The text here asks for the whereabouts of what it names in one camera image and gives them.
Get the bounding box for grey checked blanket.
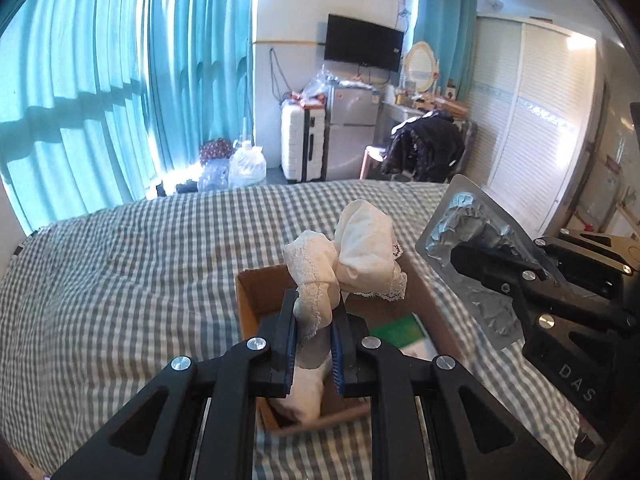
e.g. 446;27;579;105
0;180;601;480

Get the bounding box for dark jacket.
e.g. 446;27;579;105
382;110;466;184

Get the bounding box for silver blister pack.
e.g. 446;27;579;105
415;174;545;352

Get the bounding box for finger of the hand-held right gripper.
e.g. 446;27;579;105
534;228;640;288
449;243;632;347

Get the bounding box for black wall television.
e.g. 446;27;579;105
324;14;405;74

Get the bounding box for wide teal curtain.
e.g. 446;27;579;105
0;0;257;235

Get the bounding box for black wall cable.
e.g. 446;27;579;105
269;47;290;105

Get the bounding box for white slatted wardrobe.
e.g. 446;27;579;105
472;15;602;235

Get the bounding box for white lace cloth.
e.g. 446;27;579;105
272;199;408;423

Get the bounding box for pink chair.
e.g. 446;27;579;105
358;145;387;181

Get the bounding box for pack of water bottles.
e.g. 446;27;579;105
197;160;234;192

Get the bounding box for dressing table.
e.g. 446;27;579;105
381;96;472;128

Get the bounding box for floral bag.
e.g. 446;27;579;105
199;138;234;166

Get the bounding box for silver small fridge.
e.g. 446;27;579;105
324;85;379;182

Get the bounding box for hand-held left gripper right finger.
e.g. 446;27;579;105
330;309;573;480

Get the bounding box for oval white mirror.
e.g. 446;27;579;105
403;41;439;95

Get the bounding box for clear plastic bags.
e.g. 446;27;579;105
299;66;377;105
229;141;267;190

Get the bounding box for brown cardboard box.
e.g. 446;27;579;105
235;254;481;434

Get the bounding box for green and white packet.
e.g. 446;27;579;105
372;312;442;362

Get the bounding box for narrow teal curtain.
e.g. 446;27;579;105
412;0;479;102

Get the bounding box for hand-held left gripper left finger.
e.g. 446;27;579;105
50;287;301;480

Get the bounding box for white suitcase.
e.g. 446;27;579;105
280;102;327;184

